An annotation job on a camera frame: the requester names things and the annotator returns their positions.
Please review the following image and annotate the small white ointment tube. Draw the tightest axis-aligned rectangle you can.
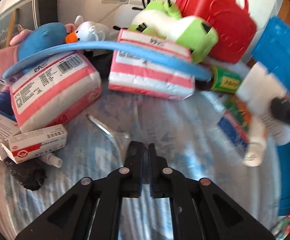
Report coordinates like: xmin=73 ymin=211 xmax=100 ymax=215
xmin=39 ymin=153 xmax=63 ymax=168

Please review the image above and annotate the small blue-shirt pig plush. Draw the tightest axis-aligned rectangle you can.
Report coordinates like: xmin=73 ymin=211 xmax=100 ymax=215
xmin=0 ymin=22 xmax=76 ymax=85

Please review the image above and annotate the green frog plush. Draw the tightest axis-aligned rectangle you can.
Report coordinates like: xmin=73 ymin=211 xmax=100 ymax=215
xmin=128 ymin=0 xmax=218 ymax=63

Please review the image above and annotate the pink tissue pack with barcode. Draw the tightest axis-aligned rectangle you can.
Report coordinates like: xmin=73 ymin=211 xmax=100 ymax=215
xmin=10 ymin=51 xmax=102 ymax=133

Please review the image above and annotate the blue red blister pack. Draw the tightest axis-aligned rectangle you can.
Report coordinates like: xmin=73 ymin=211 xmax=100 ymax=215
xmin=218 ymin=116 xmax=248 ymax=159

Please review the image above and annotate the clear plastic floss box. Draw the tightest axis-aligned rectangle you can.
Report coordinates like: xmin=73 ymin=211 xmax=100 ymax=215
xmin=236 ymin=62 xmax=290 ymax=146

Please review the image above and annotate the dark bottle green label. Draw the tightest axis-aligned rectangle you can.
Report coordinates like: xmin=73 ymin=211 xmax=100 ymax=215
xmin=207 ymin=66 xmax=242 ymax=94

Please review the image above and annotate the black gift box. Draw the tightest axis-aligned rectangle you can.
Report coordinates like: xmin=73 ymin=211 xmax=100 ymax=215
xmin=0 ymin=0 xmax=58 ymax=49

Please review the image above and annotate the green white flat box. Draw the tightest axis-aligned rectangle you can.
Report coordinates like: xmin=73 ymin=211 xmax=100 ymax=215
xmin=224 ymin=95 xmax=252 ymax=132

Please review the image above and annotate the pink striped tissue pack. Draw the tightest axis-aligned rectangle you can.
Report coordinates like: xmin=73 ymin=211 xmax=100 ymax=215
xmin=108 ymin=29 xmax=195 ymax=101

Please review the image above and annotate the black crumpled bag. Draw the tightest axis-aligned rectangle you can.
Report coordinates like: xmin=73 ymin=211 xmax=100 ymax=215
xmin=3 ymin=158 xmax=47 ymax=191

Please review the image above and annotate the white goose plush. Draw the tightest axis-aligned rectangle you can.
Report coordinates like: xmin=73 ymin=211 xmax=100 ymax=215
xmin=65 ymin=15 xmax=114 ymax=43

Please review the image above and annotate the red plastic carry case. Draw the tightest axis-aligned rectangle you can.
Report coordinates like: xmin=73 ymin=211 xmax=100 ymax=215
xmin=176 ymin=0 xmax=257 ymax=63

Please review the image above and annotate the red white medicine box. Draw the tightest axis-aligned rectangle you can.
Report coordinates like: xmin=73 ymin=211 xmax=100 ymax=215
xmin=2 ymin=125 xmax=68 ymax=164

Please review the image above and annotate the blue plastic storage crate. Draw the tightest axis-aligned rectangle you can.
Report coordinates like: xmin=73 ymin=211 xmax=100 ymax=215
xmin=252 ymin=16 xmax=290 ymax=216

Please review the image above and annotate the white bottle orange label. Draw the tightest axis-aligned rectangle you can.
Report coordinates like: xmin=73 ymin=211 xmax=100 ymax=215
xmin=243 ymin=116 xmax=267 ymax=167

